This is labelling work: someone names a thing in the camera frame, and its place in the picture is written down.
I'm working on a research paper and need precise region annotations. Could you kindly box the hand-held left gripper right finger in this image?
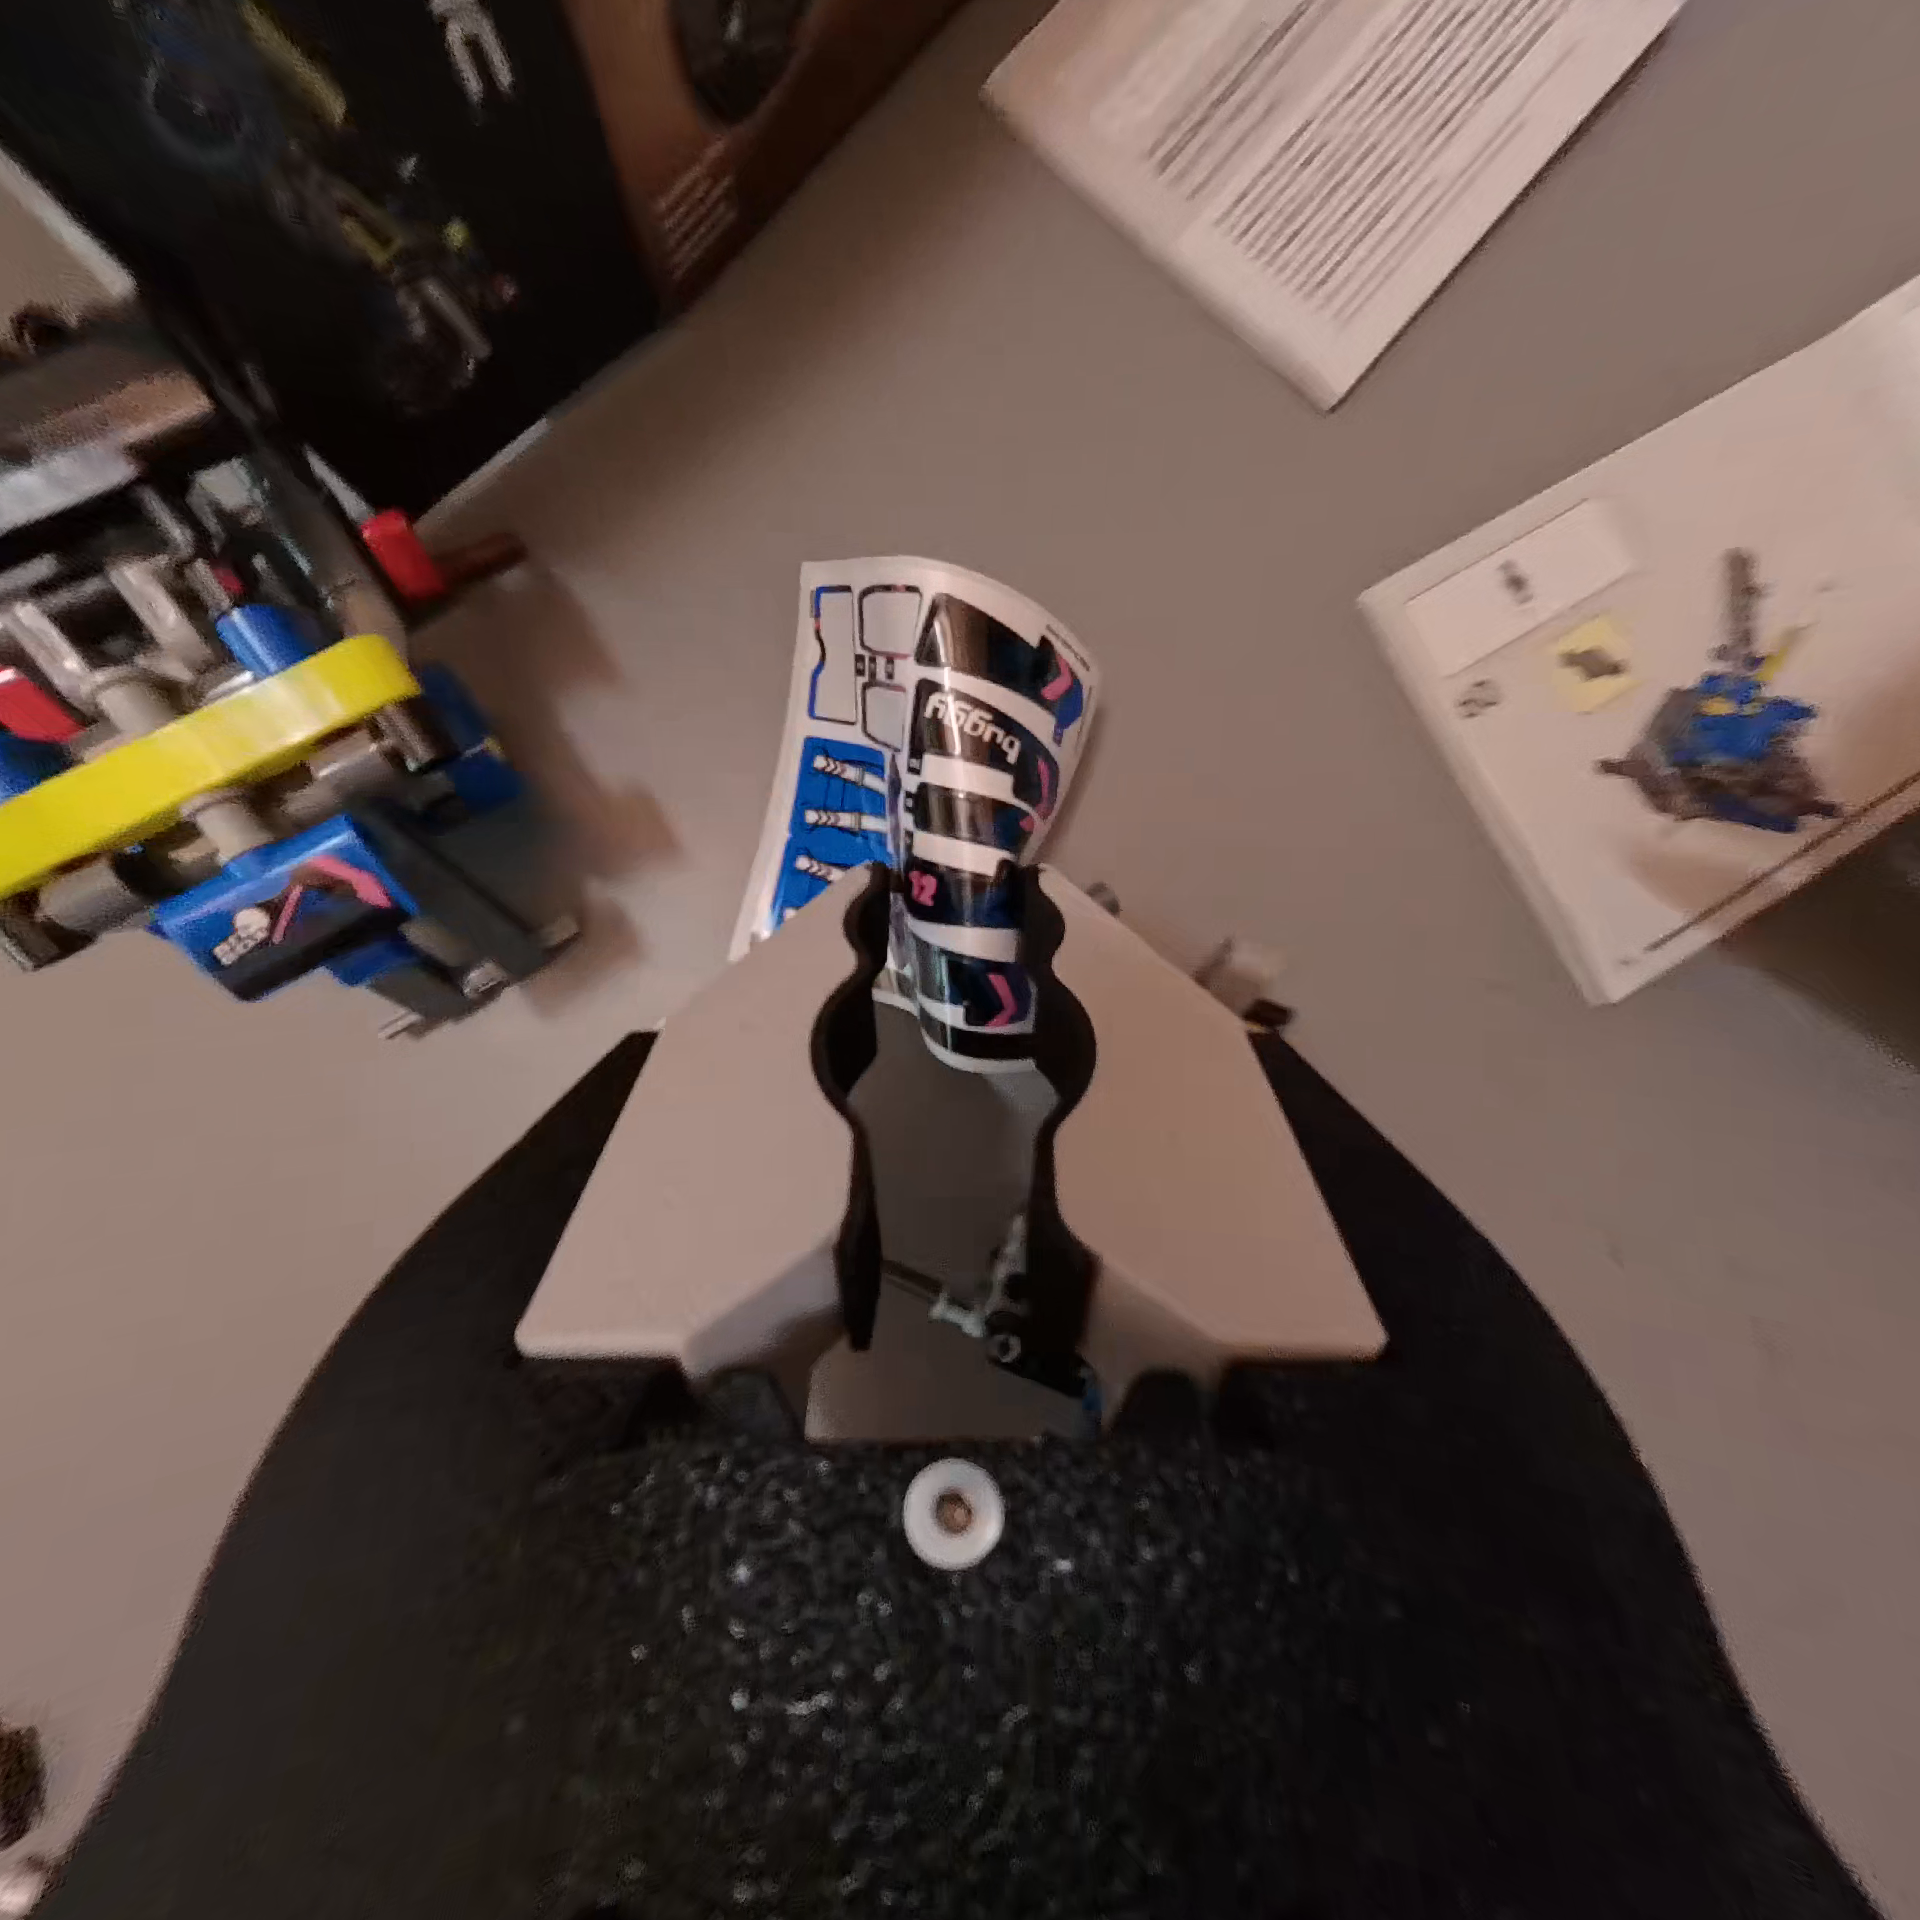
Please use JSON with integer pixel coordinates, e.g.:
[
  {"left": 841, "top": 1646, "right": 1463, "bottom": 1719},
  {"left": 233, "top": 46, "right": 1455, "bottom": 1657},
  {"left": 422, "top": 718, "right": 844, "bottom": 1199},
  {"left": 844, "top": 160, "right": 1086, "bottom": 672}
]
[{"left": 1030, "top": 861, "right": 1391, "bottom": 1373}]

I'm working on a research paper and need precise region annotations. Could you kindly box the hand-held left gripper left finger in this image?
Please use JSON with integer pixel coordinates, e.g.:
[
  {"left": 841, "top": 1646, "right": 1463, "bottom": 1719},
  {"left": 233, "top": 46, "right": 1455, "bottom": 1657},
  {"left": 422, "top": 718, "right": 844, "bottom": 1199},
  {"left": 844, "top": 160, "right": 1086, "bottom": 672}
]
[{"left": 514, "top": 861, "right": 890, "bottom": 1383}]

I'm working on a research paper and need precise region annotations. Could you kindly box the small blue grey lego assembly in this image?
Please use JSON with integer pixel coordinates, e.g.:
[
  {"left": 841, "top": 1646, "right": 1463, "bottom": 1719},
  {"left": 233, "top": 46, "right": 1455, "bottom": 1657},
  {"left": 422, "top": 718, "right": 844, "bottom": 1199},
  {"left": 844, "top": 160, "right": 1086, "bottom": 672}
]
[{"left": 885, "top": 882, "right": 1297, "bottom": 1418}]

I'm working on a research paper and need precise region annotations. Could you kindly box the lego sticker sheet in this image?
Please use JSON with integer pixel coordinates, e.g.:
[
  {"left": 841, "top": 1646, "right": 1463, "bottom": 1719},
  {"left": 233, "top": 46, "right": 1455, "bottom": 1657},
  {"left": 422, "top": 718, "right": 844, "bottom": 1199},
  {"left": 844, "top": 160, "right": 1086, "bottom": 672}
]
[{"left": 726, "top": 558, "right": 1103, "bottom": 1073}]

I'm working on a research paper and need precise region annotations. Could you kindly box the large lego buggy chassis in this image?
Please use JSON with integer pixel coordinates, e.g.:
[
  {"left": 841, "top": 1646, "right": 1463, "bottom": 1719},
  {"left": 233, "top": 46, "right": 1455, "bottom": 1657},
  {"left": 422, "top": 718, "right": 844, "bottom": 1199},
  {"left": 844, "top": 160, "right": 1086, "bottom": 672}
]
[{"left": 0, "top": 291, "right": 587, "bottom": 1045}]

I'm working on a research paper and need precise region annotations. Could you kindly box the black lego set box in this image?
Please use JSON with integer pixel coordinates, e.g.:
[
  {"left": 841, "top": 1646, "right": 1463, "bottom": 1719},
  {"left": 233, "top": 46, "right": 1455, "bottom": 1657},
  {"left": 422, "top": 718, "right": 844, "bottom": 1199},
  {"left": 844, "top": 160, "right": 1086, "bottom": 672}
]
[{"left": 0, "top": 0, "right": 963, "bottom": 519}]

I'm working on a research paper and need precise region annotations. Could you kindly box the open building instruction booklet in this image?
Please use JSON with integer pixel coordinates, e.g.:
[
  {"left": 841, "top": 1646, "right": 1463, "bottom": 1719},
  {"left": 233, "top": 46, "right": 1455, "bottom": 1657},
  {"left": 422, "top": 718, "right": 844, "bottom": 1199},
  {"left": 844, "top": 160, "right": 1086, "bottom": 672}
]
[{"left": 1358, "top": 277, "right": 1920, "bottom": 1008}]

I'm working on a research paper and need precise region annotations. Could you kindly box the white feedback leaflet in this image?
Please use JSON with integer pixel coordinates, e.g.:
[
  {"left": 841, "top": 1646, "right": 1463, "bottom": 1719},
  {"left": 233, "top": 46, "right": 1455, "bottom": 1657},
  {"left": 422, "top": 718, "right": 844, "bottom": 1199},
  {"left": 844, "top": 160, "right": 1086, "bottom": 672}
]
[{"left": 982, "top": 0, "right": 1690, "bottom": 408}]

